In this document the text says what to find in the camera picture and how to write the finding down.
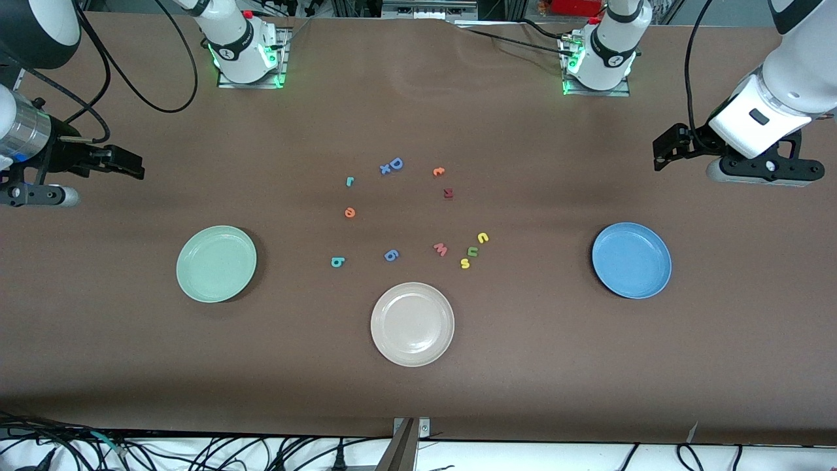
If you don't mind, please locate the black table cable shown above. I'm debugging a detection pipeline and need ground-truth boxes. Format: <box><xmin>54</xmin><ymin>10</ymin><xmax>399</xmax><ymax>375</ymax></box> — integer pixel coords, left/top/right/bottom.
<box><xmin>456</xmin><ymin>25</ymin><xmax>571</xmax><ymax>58</ymax></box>

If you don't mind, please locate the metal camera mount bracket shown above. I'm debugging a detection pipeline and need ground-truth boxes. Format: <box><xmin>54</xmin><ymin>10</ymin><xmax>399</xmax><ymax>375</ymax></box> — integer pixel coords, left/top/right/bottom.
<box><xmin>376</xmin><ymin>417</ymin><xmax>432</xmax><ymax>471</ymax></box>

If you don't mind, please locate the brown table cover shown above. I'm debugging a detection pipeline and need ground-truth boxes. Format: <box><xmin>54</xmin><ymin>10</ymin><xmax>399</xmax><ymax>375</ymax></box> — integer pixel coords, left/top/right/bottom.
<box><xmin>0</xmin><ymin>12</ymin><xmax>837</xmax><ymax>447</ymax></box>

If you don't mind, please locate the beige plate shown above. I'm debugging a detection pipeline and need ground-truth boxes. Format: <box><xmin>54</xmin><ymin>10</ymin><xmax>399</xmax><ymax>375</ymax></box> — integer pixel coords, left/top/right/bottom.
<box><xmin>370</xmin><ymin>282</ymin><xmax>456</xmax><ymax>368</ymax></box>

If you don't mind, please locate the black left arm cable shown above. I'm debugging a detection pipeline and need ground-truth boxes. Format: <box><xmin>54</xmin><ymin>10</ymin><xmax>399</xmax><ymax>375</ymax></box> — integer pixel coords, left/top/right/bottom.
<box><xmin>684</xmin><ymin>0</ymin><xmax>715</xmax><ymax>153</ymax></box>

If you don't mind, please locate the black floor cable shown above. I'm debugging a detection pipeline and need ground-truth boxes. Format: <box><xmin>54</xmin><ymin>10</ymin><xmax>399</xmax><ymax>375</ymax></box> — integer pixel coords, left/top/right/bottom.
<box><xmin>675</xmin><ymin>443</ymin><xmax>707</xmax><ymax>471</ymax></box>

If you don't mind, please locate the light green plate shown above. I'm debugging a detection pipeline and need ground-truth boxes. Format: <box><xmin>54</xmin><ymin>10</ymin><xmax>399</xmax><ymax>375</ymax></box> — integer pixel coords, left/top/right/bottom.
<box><xmin>176</xmin><ymin>225</ymin><xmax>258</xmax><ymax>304</ymax></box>

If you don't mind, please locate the red box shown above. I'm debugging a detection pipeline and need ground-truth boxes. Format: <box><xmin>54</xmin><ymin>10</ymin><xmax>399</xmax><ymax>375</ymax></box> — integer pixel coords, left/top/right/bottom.
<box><xmin>548</xmin><ymin>0</ymin><xmax>606</xmax><ymax>18</ymax></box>

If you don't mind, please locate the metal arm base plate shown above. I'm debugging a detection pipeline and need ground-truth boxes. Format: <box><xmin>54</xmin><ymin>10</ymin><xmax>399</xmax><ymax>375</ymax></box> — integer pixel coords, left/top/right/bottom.
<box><xmin>562</xmin><ymin>33</ymin><xmax>632</xmax><ymax>97</ymax></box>
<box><xmin>217</xmin><ymin>27</ymin><xmax>290</xmax><ymax>89</ymax></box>

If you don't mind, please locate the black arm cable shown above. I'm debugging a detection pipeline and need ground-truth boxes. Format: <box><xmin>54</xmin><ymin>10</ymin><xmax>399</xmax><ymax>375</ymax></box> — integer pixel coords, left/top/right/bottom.
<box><xmin>684</xmin><ymin>0</ymin><xmax>715</xmax><ymax>153</ymax></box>
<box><xmin>71</xmin><ymin>0</ymin><xmax>199</xmax><ymax>113</ymax></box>
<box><xmin>20</xmin><ymin>62</ymin><xmax>110</xmax><ymax>145</ymax></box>

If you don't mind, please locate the teal floor cable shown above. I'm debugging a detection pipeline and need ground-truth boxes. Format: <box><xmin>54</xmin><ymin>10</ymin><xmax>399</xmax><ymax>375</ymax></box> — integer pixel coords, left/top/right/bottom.
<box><xmin>88</xmin><ymin>428</ymin><xmax>128</xmax><ymax>459</ymax></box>

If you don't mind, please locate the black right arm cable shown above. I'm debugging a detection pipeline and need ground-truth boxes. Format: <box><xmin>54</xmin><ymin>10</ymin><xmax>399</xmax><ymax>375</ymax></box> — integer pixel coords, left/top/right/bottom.
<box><xmin>71</xmin><ymin>0</ymin><xmax>199</xmax><ymax>113</ymax></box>
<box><xmin>20</xmin><ymin>62</ymin><xmax>110</xmax><ymax>145</ymax></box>

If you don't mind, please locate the silver aluminium extrusion rail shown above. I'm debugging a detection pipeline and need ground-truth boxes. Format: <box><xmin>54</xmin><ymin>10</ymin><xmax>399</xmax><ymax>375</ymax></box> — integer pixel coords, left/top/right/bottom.
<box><xmin>381</xmin><ymin>0</ymin><xmax>479</xmax><ymax>20</ymax></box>

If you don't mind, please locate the blue plate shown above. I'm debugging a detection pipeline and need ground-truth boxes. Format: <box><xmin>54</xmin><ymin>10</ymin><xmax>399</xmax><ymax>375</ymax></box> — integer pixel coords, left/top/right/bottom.
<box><xmin>592</xmin><ymin>222</ymin><xmax>673</xmax><ymax>300</ymax></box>

